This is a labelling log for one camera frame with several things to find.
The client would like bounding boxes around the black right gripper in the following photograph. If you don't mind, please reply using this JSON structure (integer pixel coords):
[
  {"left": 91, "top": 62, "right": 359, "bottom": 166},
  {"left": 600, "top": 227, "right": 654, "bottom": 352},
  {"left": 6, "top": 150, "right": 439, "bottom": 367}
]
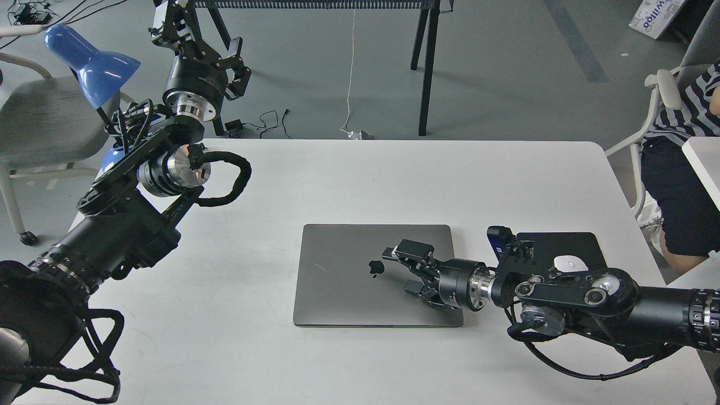
[{"left": 381, "top": 239, "right": 496, "bottom": 311}]

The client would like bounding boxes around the person in striped shirt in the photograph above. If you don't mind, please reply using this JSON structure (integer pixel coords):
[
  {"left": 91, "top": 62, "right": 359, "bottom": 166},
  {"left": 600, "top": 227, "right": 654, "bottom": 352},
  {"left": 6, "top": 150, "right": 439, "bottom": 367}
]
[{"left": 641, "top": 62, "right": 719, "bottom": 275}]

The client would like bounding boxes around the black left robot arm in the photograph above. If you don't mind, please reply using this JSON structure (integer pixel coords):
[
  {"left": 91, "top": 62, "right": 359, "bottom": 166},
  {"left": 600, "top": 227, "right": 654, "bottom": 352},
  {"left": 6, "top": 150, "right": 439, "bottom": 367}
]
[{"left": 2, "top": 1, "right": 251, "bottom": 404}]

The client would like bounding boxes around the white side table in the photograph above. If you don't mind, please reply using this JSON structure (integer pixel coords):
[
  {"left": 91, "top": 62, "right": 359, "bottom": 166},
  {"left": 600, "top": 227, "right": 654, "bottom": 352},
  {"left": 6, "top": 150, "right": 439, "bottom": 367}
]
[{"left": 682, "top": 137, "right": 719, "bottom": 209}]

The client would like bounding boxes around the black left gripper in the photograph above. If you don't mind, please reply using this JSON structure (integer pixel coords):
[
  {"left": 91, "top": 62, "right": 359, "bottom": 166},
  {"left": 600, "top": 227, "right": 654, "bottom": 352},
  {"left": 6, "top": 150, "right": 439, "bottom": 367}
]
[{"left": 149, "top": 1, "right": 251, "bottom": 122}]

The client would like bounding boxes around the black cables top left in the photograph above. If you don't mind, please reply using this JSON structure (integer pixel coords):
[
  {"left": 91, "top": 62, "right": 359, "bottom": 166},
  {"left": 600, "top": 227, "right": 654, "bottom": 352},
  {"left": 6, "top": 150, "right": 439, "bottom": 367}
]
[{"left": 0, "top": 0, "right": 130, "bottom": 40}]

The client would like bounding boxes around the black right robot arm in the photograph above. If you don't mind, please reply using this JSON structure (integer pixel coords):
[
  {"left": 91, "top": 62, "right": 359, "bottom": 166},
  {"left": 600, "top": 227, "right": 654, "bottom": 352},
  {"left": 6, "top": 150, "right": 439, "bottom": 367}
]
[{"left": 382, "top": 226, "right": 718, "bottom": 380}]

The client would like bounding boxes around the white cardboard box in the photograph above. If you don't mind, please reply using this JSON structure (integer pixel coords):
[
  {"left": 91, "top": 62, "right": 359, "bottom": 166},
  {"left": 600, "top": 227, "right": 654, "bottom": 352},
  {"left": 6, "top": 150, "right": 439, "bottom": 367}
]
[{"left": 628, "top": 1, "right": 686, "bottom": 39}]

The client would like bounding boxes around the blue desk lamp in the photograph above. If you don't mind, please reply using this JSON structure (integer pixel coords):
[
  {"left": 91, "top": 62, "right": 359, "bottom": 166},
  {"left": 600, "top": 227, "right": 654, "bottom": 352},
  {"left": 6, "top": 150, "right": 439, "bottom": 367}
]
[{"left": 44, "top": 24, "right": 142, "bottom": 181}]

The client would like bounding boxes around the black power adapter with cable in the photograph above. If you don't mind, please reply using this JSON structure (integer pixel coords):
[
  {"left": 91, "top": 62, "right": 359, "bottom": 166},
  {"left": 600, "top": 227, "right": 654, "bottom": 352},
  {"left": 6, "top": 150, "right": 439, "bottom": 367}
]
[{"left": 224, "top": 109, "right": 291, "bottom": 139}]

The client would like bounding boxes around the black metal table frame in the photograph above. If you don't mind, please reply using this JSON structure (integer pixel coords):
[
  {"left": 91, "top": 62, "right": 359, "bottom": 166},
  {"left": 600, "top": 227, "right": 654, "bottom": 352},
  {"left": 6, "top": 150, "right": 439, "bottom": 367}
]
[{"left": 195, "top": 1, "right": 460, "bottom": 140}]

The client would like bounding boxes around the white chair right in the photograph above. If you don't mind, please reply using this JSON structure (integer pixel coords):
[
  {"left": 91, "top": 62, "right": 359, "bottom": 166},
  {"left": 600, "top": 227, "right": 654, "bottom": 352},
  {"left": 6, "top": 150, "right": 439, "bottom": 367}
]
[{"left": 605, "top": 1, "right": 719, "bottom": 218}]

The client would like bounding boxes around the white computer mouse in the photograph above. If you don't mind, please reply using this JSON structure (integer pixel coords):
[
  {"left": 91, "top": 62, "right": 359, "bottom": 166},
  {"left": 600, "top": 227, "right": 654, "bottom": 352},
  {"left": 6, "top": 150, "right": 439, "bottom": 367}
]
[{"left": 553, "top": 255, "right": 589, "bottom": 273}]

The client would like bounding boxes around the grey laptop computer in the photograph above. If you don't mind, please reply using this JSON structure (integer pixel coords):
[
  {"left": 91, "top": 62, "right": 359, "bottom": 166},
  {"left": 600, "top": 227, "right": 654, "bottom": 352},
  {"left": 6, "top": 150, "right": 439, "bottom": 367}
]
[{"left": 293, "top": 224, "right": 464, "bottom": 327}]

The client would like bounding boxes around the white hanging cable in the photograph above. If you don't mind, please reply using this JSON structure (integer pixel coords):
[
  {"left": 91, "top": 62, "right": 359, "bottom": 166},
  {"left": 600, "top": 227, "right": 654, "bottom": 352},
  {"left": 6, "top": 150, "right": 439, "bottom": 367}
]
[{"left": 339, "top": 8, "right": 357, "bottom": 136}]

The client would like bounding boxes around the grey office chair left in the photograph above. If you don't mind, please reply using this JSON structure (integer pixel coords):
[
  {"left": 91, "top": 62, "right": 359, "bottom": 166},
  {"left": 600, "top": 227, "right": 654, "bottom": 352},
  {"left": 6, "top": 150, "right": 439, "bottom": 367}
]
[{"left": 1, "top": 25, "right": 124, "bottom": 246}]

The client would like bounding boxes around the black mouse pad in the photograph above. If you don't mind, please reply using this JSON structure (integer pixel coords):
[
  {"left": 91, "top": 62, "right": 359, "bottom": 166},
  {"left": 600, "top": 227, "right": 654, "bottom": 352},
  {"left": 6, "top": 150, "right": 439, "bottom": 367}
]
[{"left": 516, "top": 232, "right": 608, "bottom": 270}]

